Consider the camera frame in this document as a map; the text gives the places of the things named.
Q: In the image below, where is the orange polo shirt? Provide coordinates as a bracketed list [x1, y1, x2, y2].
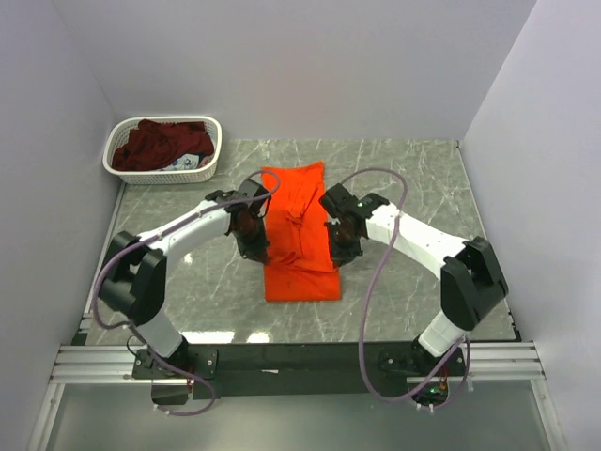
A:
[261, 162, 342, 303]

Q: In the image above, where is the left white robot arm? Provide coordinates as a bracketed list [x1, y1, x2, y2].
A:
[95, 179, 273, 378]

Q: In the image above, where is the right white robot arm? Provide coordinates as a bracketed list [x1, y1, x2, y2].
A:
[319, 183, 508, 375]

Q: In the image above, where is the white printed shirt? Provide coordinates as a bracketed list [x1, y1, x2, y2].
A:
[162, 154, 213, 171]

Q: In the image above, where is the dark red shirt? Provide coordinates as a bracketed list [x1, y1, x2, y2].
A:
[112, 119, 215, 172]

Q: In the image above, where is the white plastic laundry basket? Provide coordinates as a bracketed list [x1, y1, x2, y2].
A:
[102, 116, 223, 185]

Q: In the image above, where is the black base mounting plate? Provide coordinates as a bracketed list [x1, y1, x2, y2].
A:
[152, 341, 466, 404]

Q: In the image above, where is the aluminium rail frame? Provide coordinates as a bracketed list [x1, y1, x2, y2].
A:
[27, 342, 568, 450]

